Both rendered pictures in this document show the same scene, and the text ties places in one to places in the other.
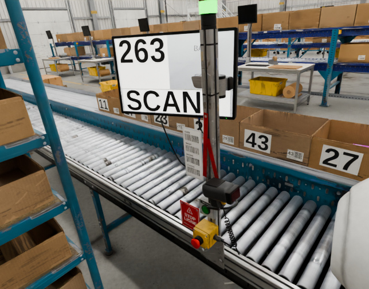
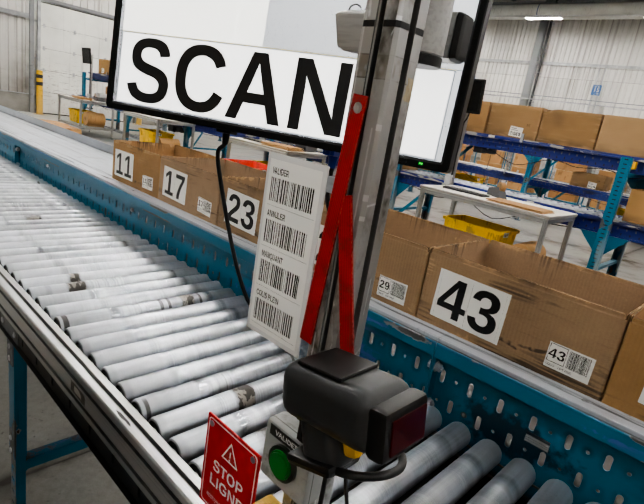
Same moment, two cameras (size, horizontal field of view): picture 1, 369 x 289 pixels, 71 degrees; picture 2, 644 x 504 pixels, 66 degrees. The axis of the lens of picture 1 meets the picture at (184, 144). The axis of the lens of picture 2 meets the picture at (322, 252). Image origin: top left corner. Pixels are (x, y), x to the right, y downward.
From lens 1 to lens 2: 0.43 m
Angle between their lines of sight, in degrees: 9
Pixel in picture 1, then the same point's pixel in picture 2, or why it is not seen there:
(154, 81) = (221, 15)
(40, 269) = not seen: outside the picture
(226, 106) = (429, 123)
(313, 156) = (624, 376)
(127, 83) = (142, 15)
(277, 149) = (520, 338)
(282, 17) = (528, 117)
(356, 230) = not seen: outside the picture
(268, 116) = (499, 258)
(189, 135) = (285, 182)
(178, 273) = not seen: outside the picture
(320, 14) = (600, 127)
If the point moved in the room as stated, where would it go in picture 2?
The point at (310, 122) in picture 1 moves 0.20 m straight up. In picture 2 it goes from (606, 291) to (636, 204)
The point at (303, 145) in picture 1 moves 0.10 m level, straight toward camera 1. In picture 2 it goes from (599, 339) to (601, 360)
